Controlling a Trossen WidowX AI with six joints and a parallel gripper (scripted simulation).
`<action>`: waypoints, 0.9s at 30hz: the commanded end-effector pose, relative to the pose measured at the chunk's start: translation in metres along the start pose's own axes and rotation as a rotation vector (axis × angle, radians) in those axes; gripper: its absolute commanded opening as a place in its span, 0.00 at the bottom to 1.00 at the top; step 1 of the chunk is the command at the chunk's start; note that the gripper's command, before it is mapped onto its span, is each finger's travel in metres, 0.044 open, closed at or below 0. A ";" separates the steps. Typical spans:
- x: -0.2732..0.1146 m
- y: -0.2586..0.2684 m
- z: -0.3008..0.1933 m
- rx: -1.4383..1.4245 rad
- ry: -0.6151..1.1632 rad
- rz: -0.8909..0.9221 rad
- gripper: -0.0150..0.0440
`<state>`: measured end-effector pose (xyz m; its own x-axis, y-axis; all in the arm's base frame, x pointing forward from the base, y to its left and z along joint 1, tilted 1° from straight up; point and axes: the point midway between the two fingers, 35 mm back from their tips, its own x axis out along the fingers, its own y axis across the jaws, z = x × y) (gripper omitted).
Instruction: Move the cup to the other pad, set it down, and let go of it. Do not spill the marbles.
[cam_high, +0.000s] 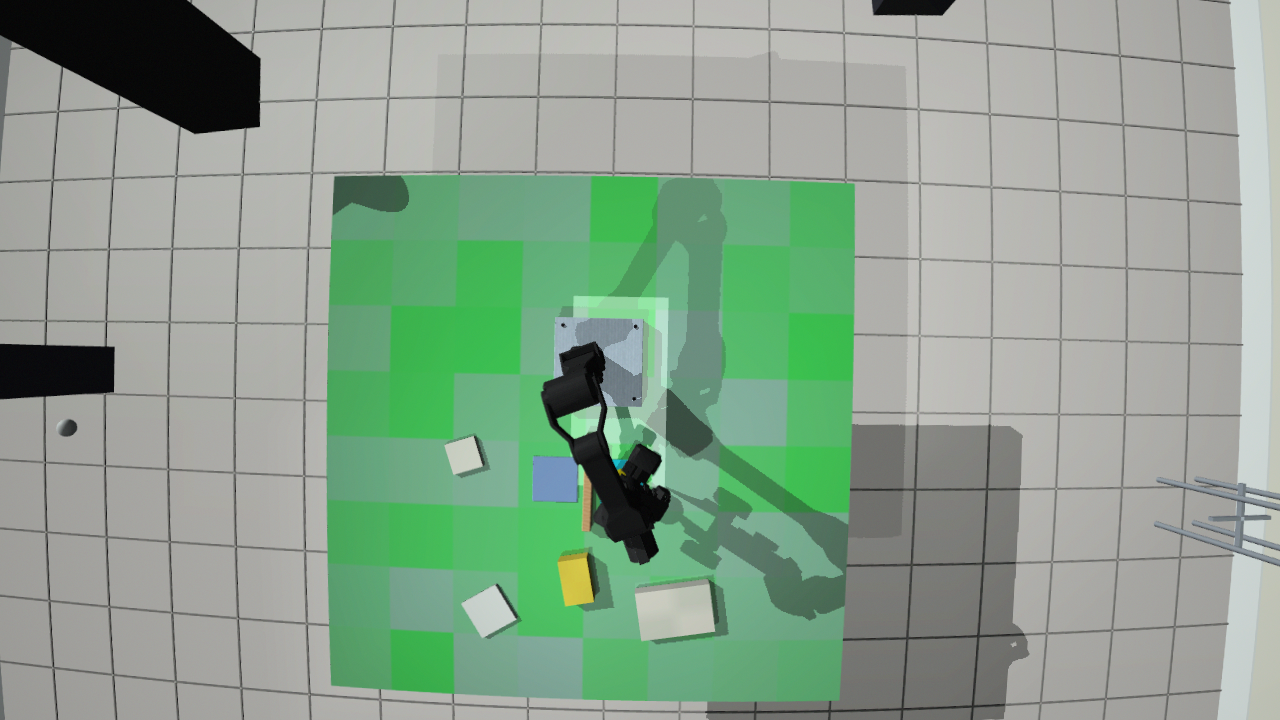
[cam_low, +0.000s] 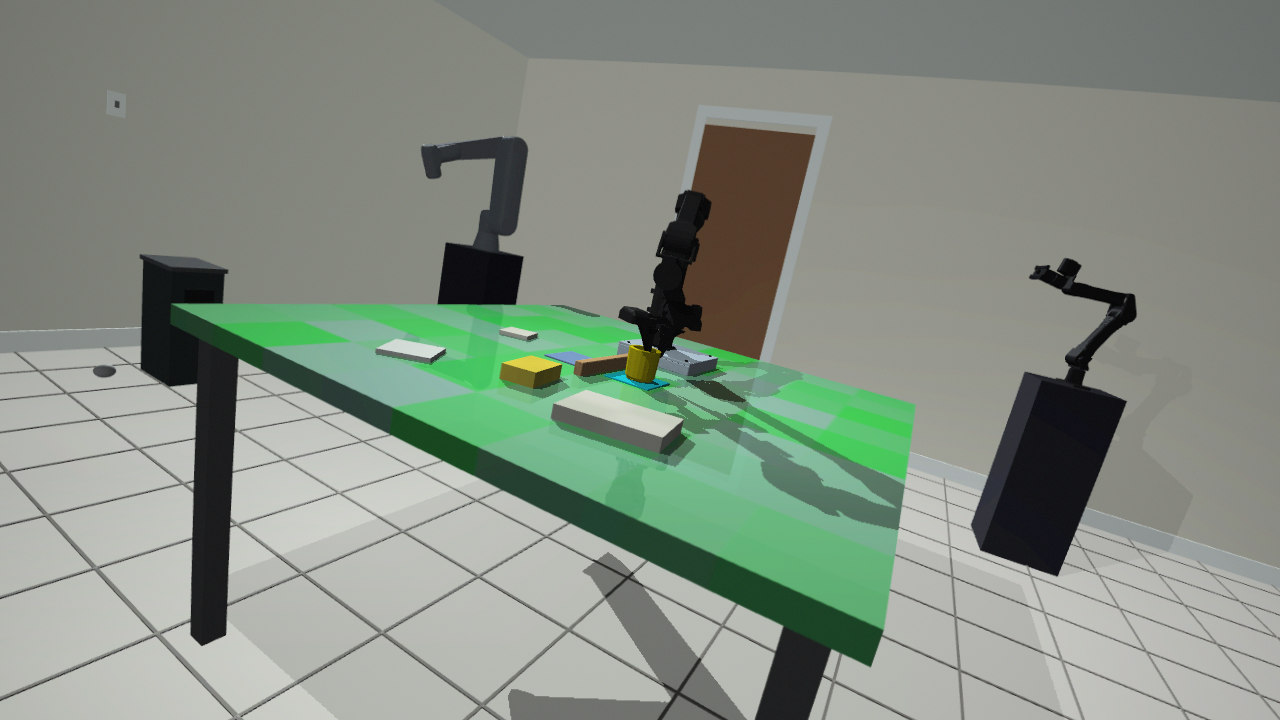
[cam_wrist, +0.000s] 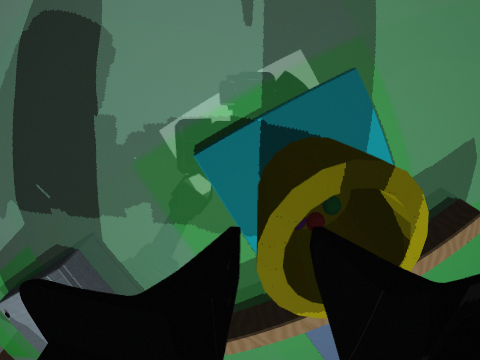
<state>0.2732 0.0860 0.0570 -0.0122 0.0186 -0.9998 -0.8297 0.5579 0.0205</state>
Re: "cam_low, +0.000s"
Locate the yellow rectangular block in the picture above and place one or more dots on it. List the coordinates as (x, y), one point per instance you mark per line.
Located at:
(530, 371)

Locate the brown wood-grain flat bar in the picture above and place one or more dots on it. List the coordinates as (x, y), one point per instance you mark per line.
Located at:
(600, 364)

